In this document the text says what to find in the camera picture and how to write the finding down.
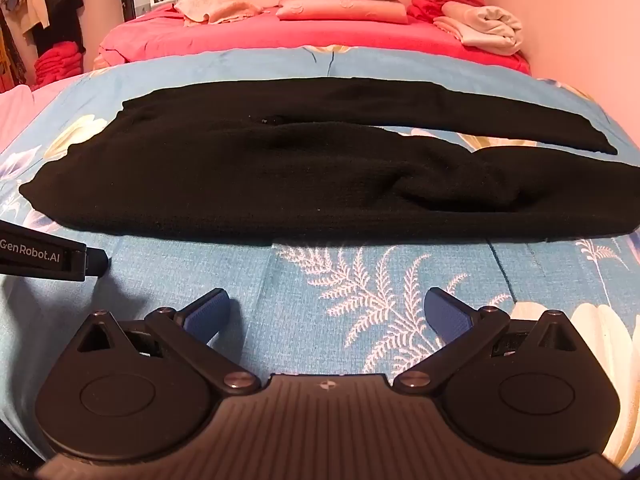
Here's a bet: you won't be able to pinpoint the red bed sheet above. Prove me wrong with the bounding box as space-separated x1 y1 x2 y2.
92 2 531 76

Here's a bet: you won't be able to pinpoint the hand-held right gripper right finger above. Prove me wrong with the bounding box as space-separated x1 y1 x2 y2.
393 287 580 396

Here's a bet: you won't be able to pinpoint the blue floral blanket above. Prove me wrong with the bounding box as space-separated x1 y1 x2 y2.
0 45 640 471

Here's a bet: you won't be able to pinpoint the brown patterned cloth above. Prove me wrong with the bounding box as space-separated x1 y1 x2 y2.
0 10 26 93

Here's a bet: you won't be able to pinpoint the red folded towel pile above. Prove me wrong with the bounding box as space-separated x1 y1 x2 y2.
34 41 83 88

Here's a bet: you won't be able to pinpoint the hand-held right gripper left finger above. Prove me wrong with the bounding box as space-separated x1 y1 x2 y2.
65 288 261 396

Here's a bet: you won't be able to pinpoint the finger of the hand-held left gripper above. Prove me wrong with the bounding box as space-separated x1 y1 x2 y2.
85 248 109 277

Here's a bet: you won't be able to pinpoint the beige towel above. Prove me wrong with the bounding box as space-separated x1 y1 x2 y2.
174 0 263 27

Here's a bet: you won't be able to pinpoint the cream folded cloth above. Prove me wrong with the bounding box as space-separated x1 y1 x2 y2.
433 1 523 56

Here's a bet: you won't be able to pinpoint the black pants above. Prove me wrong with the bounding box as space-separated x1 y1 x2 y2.
19 76 640 246

